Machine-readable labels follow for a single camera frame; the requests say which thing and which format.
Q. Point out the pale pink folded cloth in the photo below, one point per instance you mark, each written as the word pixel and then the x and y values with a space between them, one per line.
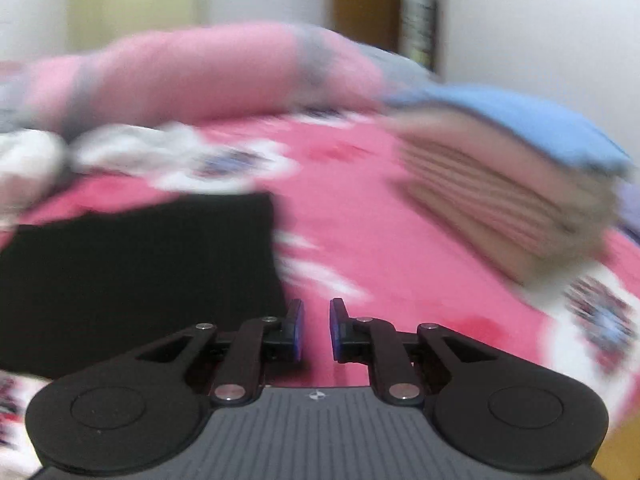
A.
pixel 475 135

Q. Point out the black t-shirt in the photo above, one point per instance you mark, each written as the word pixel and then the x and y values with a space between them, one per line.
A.
pixel 125 280

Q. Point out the lavender cloth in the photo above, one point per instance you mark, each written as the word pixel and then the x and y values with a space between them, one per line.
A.
pixel 630 210

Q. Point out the blue folded cloth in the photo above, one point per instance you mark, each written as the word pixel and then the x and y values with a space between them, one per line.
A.
pixel 525 120

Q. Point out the beige folded cloth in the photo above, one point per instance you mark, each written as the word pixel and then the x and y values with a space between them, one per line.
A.
pixel 550 265

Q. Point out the pink grey duvet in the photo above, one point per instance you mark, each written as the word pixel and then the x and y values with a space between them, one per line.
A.
pixel 200 70

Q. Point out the pink floral blanket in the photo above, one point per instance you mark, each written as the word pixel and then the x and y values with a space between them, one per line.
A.
pixel 375 260

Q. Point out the pale yellow wardrobe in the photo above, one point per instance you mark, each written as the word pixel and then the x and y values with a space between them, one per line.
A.
pixel 140 10

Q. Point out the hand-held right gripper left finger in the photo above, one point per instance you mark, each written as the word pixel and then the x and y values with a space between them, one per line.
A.
pixel 297 332

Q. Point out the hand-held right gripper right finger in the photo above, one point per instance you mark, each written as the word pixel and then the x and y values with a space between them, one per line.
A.
pixel 336 332

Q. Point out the wooden door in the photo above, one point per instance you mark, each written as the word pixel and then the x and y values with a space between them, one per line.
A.
pixel 367 0

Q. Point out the small white garment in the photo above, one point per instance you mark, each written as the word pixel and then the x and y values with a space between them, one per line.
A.
pixel 130 147

